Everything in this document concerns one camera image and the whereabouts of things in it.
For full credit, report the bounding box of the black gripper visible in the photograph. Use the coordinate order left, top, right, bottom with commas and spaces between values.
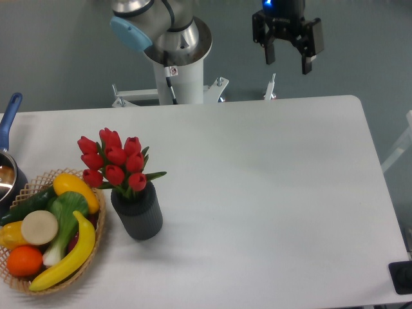
252, 0, 324, 75

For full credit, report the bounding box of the red tulip bouquet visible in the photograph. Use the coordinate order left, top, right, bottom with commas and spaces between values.
77, 128, 167, 202

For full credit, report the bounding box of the dark grey ribbed vase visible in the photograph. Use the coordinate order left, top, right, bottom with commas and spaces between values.
111, 182, 163, 241

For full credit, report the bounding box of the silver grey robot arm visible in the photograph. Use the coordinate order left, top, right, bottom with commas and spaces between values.
110, 1, 324, 74

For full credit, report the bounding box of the white stand foot with bolt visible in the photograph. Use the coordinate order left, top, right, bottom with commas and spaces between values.
263, 73, 277, 100

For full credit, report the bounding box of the black device at table edge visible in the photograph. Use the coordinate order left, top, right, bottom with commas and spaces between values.
388, 261, 412, 295

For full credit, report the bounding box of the yellow squash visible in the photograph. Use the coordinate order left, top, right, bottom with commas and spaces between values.
53, 173, 100, 214

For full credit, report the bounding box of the green bok choy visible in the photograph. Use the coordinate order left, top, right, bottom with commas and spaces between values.
43, 191, 89, 268

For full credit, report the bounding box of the green cucumber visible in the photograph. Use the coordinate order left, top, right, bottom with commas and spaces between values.
1, 186, 57, 226

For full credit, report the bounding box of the woven wicker basket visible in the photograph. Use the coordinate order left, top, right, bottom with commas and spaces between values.
1, 168, 106, 295

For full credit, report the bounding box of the yellow banana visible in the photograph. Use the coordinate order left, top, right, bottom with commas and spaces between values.
29, 211, 96, 292

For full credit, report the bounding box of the beige round radish slice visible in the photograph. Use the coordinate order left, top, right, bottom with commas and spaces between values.
21, 211, 59, 245

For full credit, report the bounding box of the yellow bell pepper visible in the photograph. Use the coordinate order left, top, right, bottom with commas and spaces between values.
1, 221, 30, 250

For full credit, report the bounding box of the orange fruit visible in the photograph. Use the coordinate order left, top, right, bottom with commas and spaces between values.
6, 245, 43, 277

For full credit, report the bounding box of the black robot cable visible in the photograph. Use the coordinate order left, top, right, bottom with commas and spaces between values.
162, 50, 179, 106

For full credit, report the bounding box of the white frame at right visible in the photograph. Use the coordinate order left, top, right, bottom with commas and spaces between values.
381, 110, 411, 173

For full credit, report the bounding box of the blue handled saucepan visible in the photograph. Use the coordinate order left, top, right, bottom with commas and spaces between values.
1, 93, 28, 217

